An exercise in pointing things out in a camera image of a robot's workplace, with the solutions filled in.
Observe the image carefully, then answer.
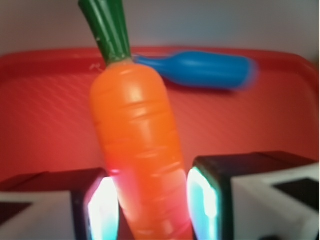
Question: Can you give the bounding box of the blue toy bottle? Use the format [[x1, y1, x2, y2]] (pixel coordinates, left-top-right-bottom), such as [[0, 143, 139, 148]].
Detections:
[[134, 51, 258, 90]]

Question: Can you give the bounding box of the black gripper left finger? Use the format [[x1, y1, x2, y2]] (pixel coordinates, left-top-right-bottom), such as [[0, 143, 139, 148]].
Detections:
[[0, 168, 120, 240]]

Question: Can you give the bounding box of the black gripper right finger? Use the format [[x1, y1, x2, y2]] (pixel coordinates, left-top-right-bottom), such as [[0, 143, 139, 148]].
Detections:
[[187, 151, 320, 240]]

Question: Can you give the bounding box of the red plastic tray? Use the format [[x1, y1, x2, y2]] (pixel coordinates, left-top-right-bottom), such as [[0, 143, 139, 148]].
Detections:
[[0, 48, 319, 180]]

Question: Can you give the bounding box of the orange toy carrot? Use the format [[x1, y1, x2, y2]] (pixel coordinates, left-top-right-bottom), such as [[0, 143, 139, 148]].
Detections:
[[78, 0, 193, 240]]

